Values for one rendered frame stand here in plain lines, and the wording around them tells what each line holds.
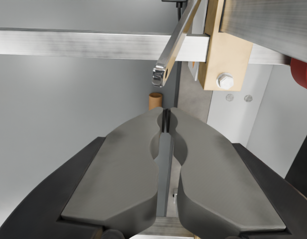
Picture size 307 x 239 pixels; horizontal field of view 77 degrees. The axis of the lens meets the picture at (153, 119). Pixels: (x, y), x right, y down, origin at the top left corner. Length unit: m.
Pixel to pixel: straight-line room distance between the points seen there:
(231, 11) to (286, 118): 0.34
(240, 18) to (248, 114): 0.44
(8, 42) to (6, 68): 1.16
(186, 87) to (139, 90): 0.78
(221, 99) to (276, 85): 0.13
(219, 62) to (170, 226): 0.24
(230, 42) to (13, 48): 0.27
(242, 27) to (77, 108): 1.25
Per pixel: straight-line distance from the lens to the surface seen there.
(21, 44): 0.31
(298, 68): 0.28
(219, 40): 0.25
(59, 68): 1.30
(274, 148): 0.55
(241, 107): 0.59
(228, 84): 0.26
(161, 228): 0.32
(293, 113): 0.50
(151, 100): 1.15
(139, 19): 1.12
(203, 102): 0.46
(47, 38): 0.29
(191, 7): 0.18
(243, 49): 0.27
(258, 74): 0.57
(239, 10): 0.20
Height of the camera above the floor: 1.11
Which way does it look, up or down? 60 degrees down
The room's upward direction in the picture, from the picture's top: 175 degrees counter-clockwise
